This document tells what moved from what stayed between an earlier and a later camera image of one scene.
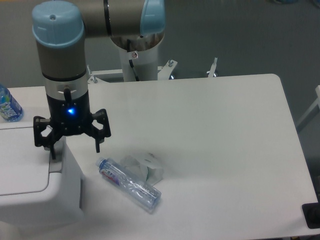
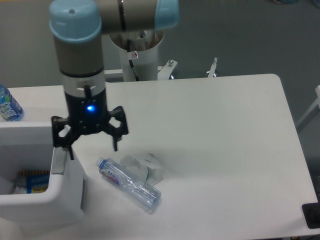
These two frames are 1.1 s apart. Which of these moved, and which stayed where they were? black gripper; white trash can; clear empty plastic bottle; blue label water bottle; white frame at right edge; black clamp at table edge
Moved: black gripper; white trash can
Stayed: black clamp at table edge; clear empty plastic bottle; white frame at right edge; blue label water bottle
